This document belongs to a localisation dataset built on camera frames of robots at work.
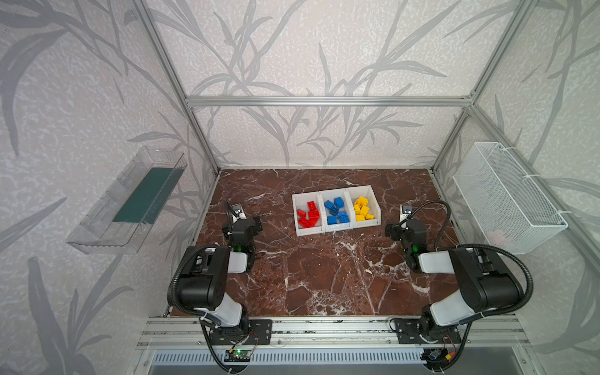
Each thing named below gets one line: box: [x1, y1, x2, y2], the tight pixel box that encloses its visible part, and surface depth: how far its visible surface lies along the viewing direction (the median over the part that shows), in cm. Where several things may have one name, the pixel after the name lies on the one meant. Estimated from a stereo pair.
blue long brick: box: [336, 210, 350, 224], surface depth 99 cm
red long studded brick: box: [297, 217, 318, 229], surface depth 100 cm
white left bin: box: [291, 191, 325, 237], surface depth 101 cm
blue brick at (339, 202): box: [333, 196, 345, 209], surface depth 107 cm
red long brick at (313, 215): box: [307, 209, 320, 222], surface depth 101 cm
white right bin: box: [344, 184, 383, 229], surface depth 103 cm
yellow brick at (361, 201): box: [354, 196, 369, 207], surface depth 105 cm
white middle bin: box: [318, 188, 354, 233], surface depth 101 cm
